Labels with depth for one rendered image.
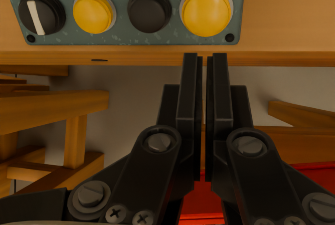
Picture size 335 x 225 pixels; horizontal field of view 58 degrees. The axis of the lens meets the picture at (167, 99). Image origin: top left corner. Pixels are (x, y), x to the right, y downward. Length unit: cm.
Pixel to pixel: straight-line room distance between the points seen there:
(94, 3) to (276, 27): 12
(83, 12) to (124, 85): 97
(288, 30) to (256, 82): 91
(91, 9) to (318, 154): 26
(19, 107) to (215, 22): 52
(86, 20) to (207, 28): 7
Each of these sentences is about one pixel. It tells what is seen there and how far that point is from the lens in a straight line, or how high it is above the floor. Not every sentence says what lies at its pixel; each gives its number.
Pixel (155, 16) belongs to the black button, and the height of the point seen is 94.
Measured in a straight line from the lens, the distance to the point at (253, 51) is 22.
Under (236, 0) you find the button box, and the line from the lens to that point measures 19.
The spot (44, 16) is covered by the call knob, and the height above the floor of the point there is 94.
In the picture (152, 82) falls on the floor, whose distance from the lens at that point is 113.
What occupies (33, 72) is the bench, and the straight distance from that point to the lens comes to 101.
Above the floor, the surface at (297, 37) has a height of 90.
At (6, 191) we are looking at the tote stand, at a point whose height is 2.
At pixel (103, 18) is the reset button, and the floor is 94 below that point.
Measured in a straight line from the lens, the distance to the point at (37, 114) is 71.
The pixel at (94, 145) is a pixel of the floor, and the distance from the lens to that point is 121.
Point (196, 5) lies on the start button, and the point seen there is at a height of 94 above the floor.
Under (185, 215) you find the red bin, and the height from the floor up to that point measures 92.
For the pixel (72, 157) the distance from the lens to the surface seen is 99.
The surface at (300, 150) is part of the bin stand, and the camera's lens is 34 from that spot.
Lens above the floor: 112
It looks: 83 degrees down
